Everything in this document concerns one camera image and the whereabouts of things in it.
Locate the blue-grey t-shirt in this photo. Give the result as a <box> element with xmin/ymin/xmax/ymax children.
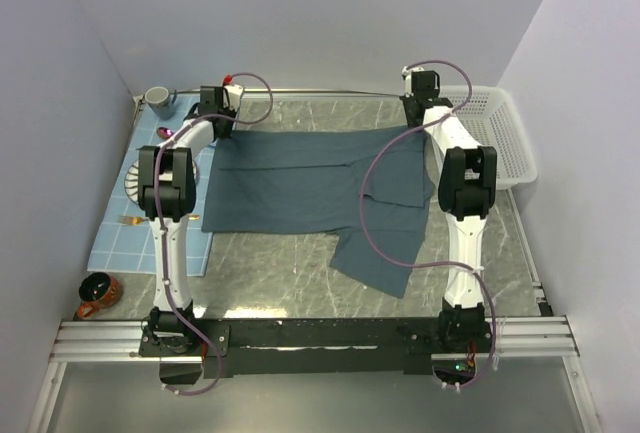
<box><xmin>202</xmin><ymin>126</ymin><xmax>434</xmax><ymax>298</ymax></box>

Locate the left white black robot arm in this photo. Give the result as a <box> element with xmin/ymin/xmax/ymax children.
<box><xmin>137</xmin><ymin>75</ymin><xmax>244</xmax><ymax>355</ymax></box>

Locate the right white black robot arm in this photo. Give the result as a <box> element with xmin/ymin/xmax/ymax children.
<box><xmin>401</xmin><ymin>66</ymin><xmax>497</xmax><ymax>352</ymax></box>

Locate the grey mug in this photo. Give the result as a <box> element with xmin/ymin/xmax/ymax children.
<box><xmin>143</xmin><ymin>86</ymin><xmax>178</xmax><ymax>121</ymax></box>

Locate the iridescent purple spoon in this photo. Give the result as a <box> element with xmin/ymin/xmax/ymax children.
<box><xmin>156</xmin><ymin>126</ymin><xmax>174</xmax><ymax>140</ymax></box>

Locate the white perforated plastic basket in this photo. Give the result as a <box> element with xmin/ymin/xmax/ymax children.
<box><xmin>457</xmin><ymin>86</ymin><xmax>538</xmax><ymax>190</ymax></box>

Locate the white blue striped plate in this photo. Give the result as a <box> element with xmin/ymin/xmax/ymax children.
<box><xmin>124</xmin><ymin>159</ymin><xmax>199</xmax><ymax>202</ymax></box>

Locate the gold fork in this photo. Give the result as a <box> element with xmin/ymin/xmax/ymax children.
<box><xmin>117</xmin><ymin>215</ymin><xmax>149</xmax><ymax>226</ymax></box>

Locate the blue checked placemat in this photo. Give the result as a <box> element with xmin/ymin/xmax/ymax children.
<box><xmin>87</xmin><ymin>95</ymin><xmax>215</xmax><ymax>277</ymax></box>

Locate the brown orange ceramic mug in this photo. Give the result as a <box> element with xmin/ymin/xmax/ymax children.
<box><xmin>76</xmin><ymin>272</ymin><xmax>123</xmax><ymax>320</ymax></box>

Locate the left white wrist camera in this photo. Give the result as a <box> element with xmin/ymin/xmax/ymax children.
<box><xmin>223</xmin><ymin>83</ymin><xmax>245</xmax><ymax>111</ymax></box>

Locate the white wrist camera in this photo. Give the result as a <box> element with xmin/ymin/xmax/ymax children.
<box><xmin>223</xmin><ymin>83</ymin><xmax>245</xmax><ymax>111</ymax></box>
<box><xmin>401</xmin><ymin>66</ymin><xmax>413</xmax><ymax>97</ymax></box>

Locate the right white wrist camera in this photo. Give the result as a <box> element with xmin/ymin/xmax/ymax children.
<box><xmin>401</xmin><ymin>66</ymin><xmax>413</xmax><ymax>97</ymax></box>

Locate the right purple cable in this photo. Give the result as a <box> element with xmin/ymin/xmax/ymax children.
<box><xmin>358</xmin><ymin>58</ymin><xmax>501</xmax><ymax>391</ymax></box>

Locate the purple cable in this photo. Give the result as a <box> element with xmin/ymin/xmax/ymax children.
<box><xmin>358</xmin><ymin>58</ymin><xmax>501</xmax><ymax>391</ymax></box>
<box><xmin>153</xmin><ymin>71</ymin><xmax>274</xmax><ymax>398</ymax></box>

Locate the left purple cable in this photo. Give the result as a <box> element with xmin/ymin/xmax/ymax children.
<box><xmin>153</xmin><ymin>71</ymin><xmax>274</xmax><ymax>398</ymax></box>

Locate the aluminium frame rail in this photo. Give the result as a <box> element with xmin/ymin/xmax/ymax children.
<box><xmin>49</xmin><ymin>317</ymin><xmax>579</xmax><ymax>363</ymax></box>

